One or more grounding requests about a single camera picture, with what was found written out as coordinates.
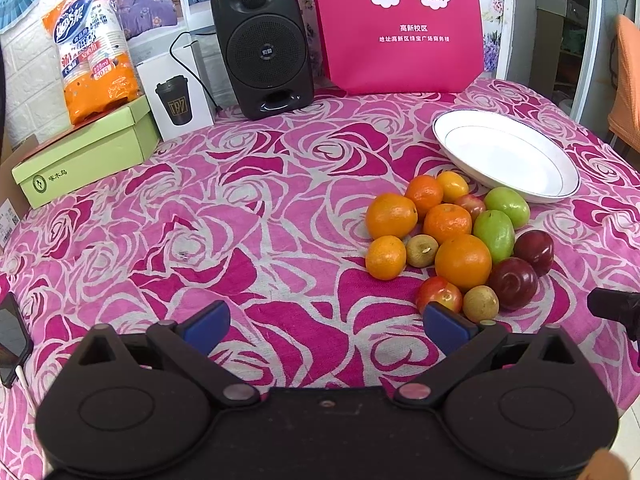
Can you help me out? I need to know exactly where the brown kiwi front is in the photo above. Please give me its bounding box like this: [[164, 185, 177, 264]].
[[462, 285, 499, 323]]

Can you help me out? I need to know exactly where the brown kiwi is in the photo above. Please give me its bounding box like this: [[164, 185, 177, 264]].
[[406, 234, 439, 269], [462, 285, 499, 323]]

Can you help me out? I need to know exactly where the red yellow apple front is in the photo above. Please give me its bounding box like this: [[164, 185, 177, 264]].
[[416, 276, 463, 314]]

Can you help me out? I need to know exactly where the dark red plum front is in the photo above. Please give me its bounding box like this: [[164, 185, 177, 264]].
[[487, 257, 539, 311]]

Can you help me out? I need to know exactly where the dark red plum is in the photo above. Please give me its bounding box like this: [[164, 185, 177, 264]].
[[513, 230, 554, 276], [487, 257, 539, 311]]

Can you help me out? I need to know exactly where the large orange front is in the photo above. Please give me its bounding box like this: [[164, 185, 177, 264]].
[[435, 234, 492, 290]]

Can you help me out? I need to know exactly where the large orange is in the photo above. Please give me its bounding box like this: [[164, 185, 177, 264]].
[[435, 234, 492, 290], [364, 193, 418, 240]]

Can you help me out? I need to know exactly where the dark red plum back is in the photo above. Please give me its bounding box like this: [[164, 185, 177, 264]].
[[513, 230, 554, 276]]

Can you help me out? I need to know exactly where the small orange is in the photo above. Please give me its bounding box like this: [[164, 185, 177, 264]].
[[366, 235, 407, 281]]

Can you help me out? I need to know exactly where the green apple front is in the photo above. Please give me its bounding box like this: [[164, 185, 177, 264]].
[[473, 210, 515, 264]]

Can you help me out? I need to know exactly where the green apple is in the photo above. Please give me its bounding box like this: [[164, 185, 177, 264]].
[[473, 210, 515, 264], [484, 186, 530, 230]]

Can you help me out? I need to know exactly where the mandarin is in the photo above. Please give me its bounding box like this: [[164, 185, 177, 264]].
[[405, 174, 444, 220], [423, 204, 473, 244]]

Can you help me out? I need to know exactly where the small red apple back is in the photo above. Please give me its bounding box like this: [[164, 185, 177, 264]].
[[454, 194, 486, 222]]

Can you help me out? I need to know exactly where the green apple back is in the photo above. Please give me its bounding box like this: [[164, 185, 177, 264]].
[[484, 186, 530, 230]]

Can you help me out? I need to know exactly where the yellow orange small fruit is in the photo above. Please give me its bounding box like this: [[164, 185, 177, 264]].
[[436, 171, 469, 203]]

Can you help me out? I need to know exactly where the mandarin back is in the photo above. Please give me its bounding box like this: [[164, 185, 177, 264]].
[[405, 174, 444, 220]]

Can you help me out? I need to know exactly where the pink rose tablecloth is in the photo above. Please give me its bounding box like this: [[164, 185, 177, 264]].
[[1, 78, 639, 479]]

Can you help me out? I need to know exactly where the black phone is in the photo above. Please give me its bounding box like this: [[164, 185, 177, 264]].
[[0, 292, 34, 389]]

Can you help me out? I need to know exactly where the orange chair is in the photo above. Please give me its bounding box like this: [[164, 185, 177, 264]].
[[608, 14, 640, 152]]

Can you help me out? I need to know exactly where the white ceramic plate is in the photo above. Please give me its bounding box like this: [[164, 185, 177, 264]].
[[433, 110, 580, 204]]

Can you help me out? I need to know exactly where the green shoe box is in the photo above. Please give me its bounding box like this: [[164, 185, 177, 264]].
[[12, 96, 160, 208]]

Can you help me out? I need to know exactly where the cardboard box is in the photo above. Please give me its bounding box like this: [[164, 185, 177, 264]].
[[0, 134, 38, 252]]

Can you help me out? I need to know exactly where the white coffee cup box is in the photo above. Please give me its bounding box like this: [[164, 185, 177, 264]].
[[137, 42, 216, 141]]

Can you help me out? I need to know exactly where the orange paper cup pack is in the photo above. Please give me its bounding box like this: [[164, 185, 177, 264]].
[[42, 0, 139, 126]]

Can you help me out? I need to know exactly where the pink tote bag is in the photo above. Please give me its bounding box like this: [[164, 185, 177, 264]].
[[314, 0, 484, 94]]

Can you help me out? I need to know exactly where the black speaker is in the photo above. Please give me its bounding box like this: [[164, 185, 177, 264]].
[[210, 0, 314, 120]]

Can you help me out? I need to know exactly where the black speaker cable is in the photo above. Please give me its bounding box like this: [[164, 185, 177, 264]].
[[168, 28, 224, 114]]

